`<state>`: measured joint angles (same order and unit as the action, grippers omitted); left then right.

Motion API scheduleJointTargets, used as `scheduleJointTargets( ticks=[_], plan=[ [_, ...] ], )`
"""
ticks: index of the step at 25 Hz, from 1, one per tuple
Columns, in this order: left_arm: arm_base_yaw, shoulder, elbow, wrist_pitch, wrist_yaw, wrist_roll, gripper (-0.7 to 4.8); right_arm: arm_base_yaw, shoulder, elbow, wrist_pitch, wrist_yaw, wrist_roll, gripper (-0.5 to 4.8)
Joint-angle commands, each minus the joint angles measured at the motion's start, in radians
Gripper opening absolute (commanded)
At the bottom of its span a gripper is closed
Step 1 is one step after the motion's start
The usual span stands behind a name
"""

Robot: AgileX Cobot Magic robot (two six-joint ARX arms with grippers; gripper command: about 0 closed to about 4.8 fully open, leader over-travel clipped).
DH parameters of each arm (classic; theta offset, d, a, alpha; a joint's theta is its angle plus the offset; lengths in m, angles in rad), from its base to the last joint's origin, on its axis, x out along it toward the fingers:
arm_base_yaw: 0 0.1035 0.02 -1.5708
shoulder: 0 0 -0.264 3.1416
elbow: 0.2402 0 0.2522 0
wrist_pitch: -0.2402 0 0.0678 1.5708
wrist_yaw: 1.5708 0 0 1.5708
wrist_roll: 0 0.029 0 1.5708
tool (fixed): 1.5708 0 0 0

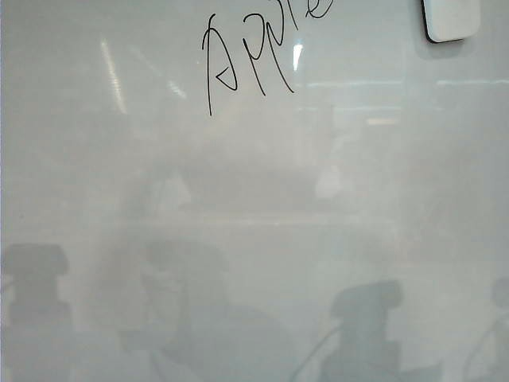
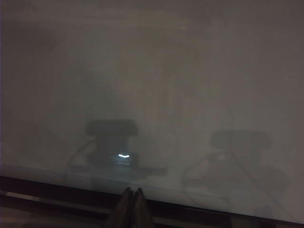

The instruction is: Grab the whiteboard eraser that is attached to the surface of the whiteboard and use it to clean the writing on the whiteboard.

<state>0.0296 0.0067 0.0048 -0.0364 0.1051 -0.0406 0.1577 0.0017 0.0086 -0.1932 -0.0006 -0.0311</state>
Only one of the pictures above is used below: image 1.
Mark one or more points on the white whiteboard eraser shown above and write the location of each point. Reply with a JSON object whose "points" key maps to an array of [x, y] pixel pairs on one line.
{"points": [[449, 20]]}

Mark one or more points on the white glossy whiteboard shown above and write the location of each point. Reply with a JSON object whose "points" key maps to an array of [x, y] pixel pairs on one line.
{"points": [[254, 223]]}

